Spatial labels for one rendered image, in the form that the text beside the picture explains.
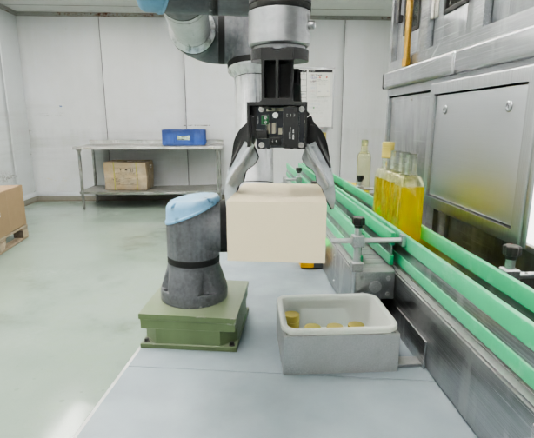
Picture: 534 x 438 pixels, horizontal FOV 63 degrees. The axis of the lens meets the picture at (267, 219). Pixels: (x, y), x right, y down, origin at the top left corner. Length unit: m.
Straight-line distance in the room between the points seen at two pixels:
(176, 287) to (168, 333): 0.10
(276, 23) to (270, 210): 0.21
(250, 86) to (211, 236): 0.33
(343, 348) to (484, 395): 0.25
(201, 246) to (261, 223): 0.42
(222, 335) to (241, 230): 0.45
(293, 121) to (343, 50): 6.64
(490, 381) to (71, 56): 7.09
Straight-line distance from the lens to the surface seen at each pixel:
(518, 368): 0.70
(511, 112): 1.02
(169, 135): 6.36
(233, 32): 1.02
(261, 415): 0.78
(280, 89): 0.55
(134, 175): 6.50
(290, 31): 0.55
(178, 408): 0.81
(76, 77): 7.36
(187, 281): 0.96
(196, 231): 0.93
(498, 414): 0.73
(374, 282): 1.04
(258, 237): 0.53
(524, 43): 1.02
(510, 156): 1.01
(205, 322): 0.94
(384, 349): 0.89
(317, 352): 0.87
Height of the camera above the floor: 1.22
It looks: 13 degrees down
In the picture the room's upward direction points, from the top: straight up
